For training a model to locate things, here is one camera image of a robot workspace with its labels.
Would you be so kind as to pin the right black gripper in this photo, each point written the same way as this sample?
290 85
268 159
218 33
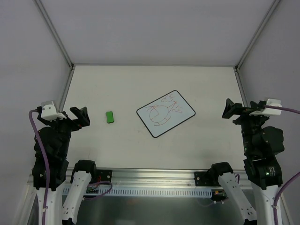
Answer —
245 112

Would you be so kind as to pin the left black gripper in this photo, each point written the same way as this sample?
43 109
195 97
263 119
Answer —
69 122

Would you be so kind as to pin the green whiteboard eraser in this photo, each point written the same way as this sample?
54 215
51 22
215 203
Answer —
109 117

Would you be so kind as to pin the small black-framed whiteboard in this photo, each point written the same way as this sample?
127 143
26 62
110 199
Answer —
165 113

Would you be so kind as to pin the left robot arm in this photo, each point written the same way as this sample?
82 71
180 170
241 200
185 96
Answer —
52 137

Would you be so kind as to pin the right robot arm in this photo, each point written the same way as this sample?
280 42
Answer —
261 145

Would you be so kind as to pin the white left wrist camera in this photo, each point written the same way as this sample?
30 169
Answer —
50 113

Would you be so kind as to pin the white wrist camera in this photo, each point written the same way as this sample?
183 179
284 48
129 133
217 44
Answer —
50 113
265 108

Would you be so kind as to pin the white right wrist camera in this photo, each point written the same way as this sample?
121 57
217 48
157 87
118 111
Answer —
265 108

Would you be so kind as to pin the right aluminium frame post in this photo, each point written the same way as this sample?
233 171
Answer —
250 46

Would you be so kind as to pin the aluminium frame post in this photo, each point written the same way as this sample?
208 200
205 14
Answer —
250 46
71 67

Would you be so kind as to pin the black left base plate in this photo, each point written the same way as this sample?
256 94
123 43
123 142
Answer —
104 175

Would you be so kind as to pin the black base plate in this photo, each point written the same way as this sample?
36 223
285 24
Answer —
104 175
205 179

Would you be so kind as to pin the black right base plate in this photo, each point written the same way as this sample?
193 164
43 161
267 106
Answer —
205 179

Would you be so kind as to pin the aluminium mounting rail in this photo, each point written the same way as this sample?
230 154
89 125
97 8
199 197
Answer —
154 178

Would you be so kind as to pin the white slotted cable duct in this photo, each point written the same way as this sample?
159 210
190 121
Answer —
160 192

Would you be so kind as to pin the left aluminium frame post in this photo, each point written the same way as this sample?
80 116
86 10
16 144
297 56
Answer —
71 67

